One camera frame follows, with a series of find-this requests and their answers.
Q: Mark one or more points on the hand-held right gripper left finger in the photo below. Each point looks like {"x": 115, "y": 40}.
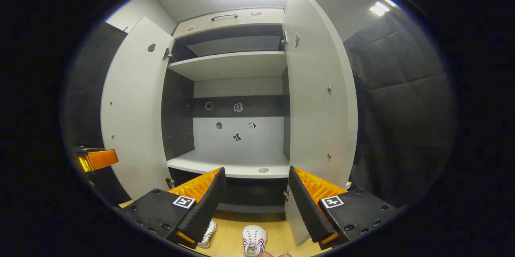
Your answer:
{"x": 205, "y": 208}

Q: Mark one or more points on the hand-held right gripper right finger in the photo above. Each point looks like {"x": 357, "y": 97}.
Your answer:
{"x": 307, "y": 208}

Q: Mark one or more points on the grey cabinet drawer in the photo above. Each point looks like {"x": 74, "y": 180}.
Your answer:
{"x": 249, "y": 21}

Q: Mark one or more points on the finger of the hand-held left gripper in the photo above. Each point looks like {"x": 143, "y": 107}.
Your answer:
{"x": 98, "y": 159}

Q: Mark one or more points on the white striped shoe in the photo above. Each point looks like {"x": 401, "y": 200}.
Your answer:
{"x": 253, "y": 239}
{"x": 208, "y": 235}

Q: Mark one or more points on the grey shoe cabinet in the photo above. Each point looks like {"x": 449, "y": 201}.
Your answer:
{"x": 237, "y": 66}

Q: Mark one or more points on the black backdrop cloth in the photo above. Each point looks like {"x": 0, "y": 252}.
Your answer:
{"x": 402, "y": 108}
{"x": 92, "y": 80}

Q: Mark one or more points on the metal door hinge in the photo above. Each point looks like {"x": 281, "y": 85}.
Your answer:
{"x": 167, "y": 54}
{"x": 170, "y": 182}
{"x": 286, "y": 196}
{"x": 285, "y": 38}

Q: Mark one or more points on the grey shoe cabinet door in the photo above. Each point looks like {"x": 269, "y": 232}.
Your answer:
{"x": 132, "y": 108}
{"x": 318, "y": 108}

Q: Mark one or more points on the small ceiling light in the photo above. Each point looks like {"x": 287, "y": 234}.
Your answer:
{"x": 381, "y": 7}

